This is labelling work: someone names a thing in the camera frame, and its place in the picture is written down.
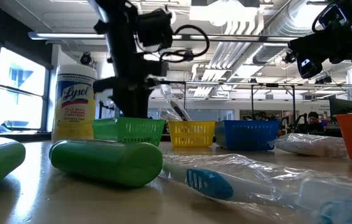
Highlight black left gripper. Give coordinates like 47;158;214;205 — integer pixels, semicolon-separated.
93;58;169;118

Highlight green plastic basket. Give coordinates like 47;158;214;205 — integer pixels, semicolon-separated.
91;117;167;147

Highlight yellow Lysol wipes canister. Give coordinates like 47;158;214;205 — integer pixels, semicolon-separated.
50;64;98;142

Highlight dark background monitor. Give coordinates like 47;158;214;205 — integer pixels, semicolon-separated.
328;98;352;124

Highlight yellow plastic basket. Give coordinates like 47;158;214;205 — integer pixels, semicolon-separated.
168;120;217;148

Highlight person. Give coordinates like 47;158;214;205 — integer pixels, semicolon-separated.
298;111;326;134

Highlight long ceiling light bar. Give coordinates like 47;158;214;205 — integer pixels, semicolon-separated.
27;30;108;41

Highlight clear bag white cotton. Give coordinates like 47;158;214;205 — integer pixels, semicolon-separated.
269;133;350;159

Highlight large window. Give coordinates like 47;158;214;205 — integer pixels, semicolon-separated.
0;46;52;131

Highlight blue plastic basket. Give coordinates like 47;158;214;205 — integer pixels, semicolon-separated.
214;119;282;152

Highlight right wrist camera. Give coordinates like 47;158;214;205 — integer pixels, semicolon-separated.
311;2;350;34

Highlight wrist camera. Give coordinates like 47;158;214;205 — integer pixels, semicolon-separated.
311;2;350;34
136;8;174;50

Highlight silver ventilation duct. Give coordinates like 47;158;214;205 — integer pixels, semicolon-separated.
250;0;320;66

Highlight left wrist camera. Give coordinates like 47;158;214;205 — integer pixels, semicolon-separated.
136;8;174;50

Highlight black background table frame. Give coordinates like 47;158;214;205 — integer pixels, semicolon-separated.
150;80;352;122

